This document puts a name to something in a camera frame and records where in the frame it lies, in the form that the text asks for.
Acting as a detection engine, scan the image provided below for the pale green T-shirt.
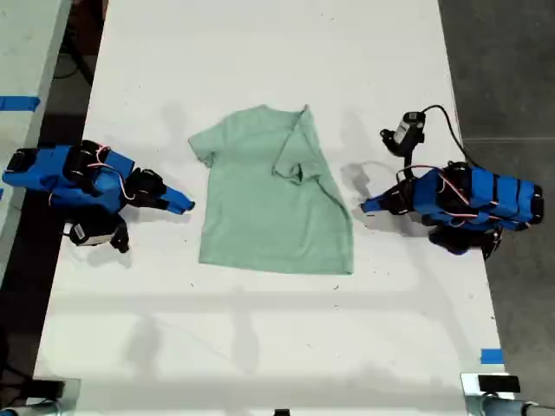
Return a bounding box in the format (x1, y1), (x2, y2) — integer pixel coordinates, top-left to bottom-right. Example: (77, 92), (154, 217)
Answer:
(187, 103), (356, 276)

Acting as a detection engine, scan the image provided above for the long blue tape strip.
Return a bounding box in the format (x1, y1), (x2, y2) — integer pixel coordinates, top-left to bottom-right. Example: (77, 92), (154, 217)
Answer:
(0, 94), (42, 113)

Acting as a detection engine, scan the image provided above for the white side table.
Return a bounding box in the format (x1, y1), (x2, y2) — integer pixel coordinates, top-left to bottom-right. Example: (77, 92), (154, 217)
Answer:
(0, 0), (73, 278)

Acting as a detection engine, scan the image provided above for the small black box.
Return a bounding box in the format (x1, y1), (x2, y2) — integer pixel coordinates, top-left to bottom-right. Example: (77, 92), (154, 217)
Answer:
(32, 379), (66, 398)
(477, 374), (520, 393)

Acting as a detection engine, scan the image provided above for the short black camera stalk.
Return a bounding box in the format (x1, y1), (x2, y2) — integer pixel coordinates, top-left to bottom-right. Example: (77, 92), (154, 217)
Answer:
(380, 127), (424, 171)
(108, 218), (131, 255)

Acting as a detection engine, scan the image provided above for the black camera box white label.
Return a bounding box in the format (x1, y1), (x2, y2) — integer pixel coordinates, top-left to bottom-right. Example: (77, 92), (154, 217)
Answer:
(63, 216), (114, 250)
(392, 111), (426, 144)

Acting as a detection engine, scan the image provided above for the black camera cable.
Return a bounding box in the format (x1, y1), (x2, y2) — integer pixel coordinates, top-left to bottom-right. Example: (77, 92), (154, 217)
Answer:
(420, 104), (478, 168)

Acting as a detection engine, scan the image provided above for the black floor cable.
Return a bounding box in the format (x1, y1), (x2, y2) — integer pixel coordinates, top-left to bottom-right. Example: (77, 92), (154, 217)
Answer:
(55, 41), (90, 81)

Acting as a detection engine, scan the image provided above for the white metal corner bracket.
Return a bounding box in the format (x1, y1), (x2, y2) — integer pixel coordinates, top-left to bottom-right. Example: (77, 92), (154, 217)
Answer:
(460, 372), (528, 416)

